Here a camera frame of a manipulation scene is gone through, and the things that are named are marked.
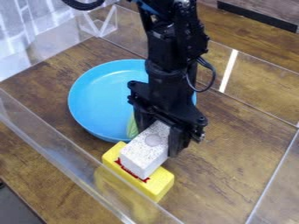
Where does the yellow butter box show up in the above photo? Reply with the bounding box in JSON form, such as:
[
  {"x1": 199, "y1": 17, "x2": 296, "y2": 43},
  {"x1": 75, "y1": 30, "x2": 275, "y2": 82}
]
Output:
[{"x1": 101, "y1": 142, "x2": 175, "y2": 202}]

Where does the green bitter gourd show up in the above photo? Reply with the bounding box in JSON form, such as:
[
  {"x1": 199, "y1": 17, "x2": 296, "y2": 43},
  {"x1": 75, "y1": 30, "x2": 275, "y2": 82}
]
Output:
[{"x1": 125, "y1": 115, "x2": 139, "y2": 139}]

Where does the white speckled block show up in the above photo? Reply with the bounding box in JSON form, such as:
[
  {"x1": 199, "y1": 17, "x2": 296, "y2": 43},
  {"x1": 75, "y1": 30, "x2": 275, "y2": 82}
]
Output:
[{"x1": 119, "y1": 121, "x2": 170, "y2": 179}]

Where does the white curtain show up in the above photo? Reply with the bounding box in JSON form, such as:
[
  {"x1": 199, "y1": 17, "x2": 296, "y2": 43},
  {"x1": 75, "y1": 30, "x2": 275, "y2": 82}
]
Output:
[{"x1": 0, "y1": 0, "x2": 117, "y2": 82}]

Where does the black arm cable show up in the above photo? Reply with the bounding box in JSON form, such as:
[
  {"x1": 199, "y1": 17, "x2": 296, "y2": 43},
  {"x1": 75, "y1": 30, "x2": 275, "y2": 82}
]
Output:
[{"x1": 61, "y1": 0, "x2": 218, "y2": 94}]

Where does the clear acrylic enclosure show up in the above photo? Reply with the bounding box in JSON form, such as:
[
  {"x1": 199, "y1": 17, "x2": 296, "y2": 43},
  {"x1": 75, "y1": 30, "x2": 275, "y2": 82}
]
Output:
[{"x1": 0, "y1": 7, "x2": 299, "y2": 224}]

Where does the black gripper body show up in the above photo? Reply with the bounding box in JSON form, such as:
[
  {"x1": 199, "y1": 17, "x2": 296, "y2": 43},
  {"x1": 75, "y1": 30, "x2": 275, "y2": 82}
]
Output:
[{"x1": 127, "y1": 59, "x2": 208, "y2": 143}]

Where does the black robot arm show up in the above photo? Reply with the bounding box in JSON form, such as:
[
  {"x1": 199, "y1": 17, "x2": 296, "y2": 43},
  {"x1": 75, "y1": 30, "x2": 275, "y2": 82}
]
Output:
[{"x1": 127, "y1": 0, "x2": 214, "y2": 157}]

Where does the blue round tray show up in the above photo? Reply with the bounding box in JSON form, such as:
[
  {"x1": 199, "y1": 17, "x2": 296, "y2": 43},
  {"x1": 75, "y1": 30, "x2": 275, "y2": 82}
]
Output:
[{"x1": 67, "y1": 59, "x2": 199, "y2": 144}]

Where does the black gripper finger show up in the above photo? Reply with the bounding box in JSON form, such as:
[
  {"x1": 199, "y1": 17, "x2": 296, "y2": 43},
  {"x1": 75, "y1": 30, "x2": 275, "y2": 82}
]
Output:
[
  {"x1": 168, "y1": 125, "x2": 191, "y2": 158},
  {"x1": 135, "y1": 107, "x2": 155, "y2": 133}
]

